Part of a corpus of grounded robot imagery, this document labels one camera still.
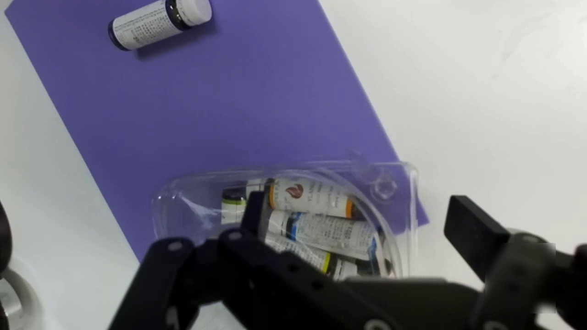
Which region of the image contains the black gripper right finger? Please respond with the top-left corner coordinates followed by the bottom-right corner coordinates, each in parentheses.
top-left (445, 194), bottom-right (587, 330)

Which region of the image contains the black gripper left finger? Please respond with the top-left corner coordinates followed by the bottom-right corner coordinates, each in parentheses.
top-left (109, 192), bottom-right (393, 330)

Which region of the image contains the clear plastic storage box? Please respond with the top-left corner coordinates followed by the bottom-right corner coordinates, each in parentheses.
top-left (153, 159), bottom-right (419, 280)

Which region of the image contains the tube with orange cap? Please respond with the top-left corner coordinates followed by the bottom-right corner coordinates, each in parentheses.
top-left (268, 178), bottom-right (355, 218)

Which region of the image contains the tube with blue label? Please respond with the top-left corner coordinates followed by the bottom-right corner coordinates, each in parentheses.
top-left (268, 211), bottom-right (377, 260)

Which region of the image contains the purple paper sheet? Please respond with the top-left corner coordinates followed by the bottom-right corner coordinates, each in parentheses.
top-left (4, 0), bottom-right (432, 262)

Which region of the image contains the white bottle on purple sheet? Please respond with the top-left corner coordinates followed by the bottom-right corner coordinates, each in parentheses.
top-left (109, 0), bottom-right (213, 51)

